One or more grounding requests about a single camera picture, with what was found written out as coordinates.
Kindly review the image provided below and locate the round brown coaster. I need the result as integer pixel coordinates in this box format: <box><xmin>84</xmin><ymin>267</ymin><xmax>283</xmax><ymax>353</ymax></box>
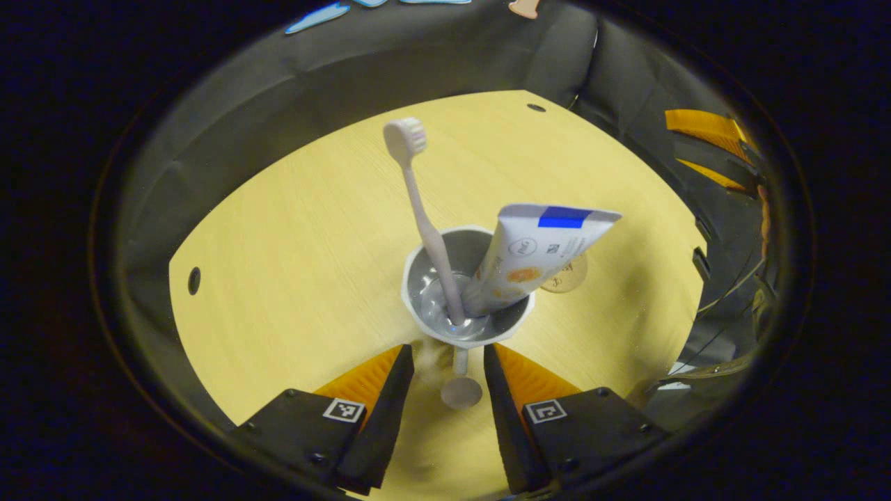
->
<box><xmin>541</xmin><ymin>253</ymin><xmax>590</xmax><ymax>294</ymax></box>

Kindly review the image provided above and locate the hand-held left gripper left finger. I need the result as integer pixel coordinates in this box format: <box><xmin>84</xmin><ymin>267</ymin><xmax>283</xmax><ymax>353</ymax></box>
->
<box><xmin>230</xmin><ymin>344</ymin><xmax>417</xmax><ymax>497</ymax></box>

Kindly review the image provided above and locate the white toothbrush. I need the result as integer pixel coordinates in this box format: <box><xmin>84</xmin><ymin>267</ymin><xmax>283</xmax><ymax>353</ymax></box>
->
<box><xmin>382</xmin><ymin>116</ymin><xmax>469</xmax><ymax>329</ymax></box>

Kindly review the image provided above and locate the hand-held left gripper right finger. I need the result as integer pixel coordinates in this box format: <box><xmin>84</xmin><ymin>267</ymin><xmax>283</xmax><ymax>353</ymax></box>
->
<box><xmin>483</xmin><ymin>342</ymin><xmax>670</xmax><ymax>497</ymax></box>

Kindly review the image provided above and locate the light wooden desktop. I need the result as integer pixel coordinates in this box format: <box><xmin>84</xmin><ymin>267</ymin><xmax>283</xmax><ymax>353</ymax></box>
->
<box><xmin>168</xmin><ymin>90</ymin><xmax>709</xmax><ymax>501</ymax></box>

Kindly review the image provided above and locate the white toothpaste tube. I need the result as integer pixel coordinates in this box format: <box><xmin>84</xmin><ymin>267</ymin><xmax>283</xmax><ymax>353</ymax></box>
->
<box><xmin>462</xmin><ymin>203</ymin><xmax>623</xmax><ymax>318</ymax></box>

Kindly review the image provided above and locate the grey cup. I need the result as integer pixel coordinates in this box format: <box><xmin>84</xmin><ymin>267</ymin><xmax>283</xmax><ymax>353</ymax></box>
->
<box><xmin>402</xmin><ymin>225</ymin><xmax>536</xmax><ymax>411</ymax></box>

